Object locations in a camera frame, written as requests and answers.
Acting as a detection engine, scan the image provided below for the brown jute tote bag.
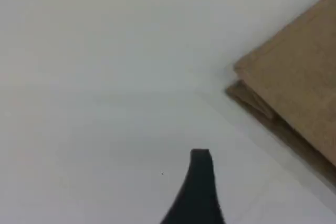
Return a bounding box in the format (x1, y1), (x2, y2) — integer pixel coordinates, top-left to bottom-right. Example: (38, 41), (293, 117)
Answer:
(225, 0), (336, 184)

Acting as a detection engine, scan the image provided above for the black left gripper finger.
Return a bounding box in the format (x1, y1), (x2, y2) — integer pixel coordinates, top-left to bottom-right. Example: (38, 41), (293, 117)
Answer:
(159, 148), (227, 224)

